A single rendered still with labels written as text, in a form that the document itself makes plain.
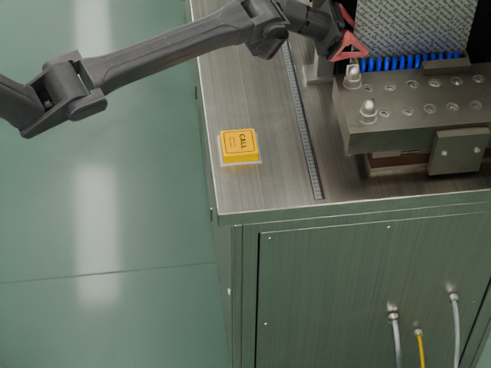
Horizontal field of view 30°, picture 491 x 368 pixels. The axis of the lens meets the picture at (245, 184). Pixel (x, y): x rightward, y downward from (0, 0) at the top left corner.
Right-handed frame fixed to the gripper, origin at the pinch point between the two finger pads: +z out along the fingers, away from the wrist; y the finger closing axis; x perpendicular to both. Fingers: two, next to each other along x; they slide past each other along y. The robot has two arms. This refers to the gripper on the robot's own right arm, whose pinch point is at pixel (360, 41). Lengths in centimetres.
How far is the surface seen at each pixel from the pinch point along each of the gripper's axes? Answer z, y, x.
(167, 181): 19, -59, -113
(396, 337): 39, 31, -50
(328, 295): 19, 26, -47
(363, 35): -0.7, 0.2, 1.8
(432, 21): 9.9, 0.2, 10.4
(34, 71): -19, -117, -135
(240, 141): -14.2, 9.8, -25.4
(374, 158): 6.6, 18.9, -11.2
